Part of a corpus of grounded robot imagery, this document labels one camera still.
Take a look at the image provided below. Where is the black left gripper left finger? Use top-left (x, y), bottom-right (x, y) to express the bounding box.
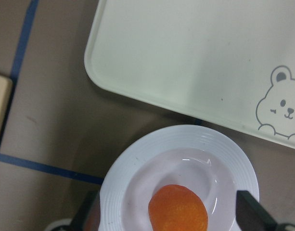
top-left (70, 191), bottom-right (99, 231)

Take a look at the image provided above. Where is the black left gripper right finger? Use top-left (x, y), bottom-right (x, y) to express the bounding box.
top-left (236, 190), bottom-right (282, 231)

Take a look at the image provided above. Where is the cream bear tray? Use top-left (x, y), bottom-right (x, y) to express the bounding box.
top-left (84, 0), bottom-right (295, 148)

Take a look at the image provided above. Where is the white round plate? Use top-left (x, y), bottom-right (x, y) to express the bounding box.
top-left (99, 125), bottom-right (259, 231)

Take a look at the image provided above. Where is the orange fruit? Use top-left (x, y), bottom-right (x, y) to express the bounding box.
top-left (148, 184), bottom-right (208, 231)

